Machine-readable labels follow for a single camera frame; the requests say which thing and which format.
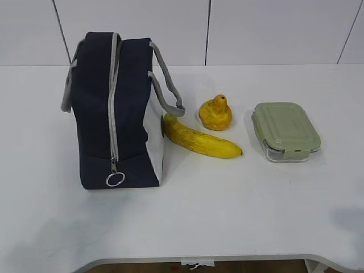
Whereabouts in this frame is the yellow banana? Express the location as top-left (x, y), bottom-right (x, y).
top-left (163, 114), bottom-right (243, 159)

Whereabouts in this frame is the yellow pear-shaped fruit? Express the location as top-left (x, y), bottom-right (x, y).
top-left (198, 94), bottom-right (233, 131)

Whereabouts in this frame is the navy blue lunch bag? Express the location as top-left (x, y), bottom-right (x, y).
top-left (61, 32), bottom-right (185, 190)

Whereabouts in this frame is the green lidded glass container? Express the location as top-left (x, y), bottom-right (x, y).
top-left (251, 102), bottom-right (321, 162)

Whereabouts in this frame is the white tape piece under table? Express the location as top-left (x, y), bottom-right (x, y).
top-left (180, 258), bottom-right (216, 270)

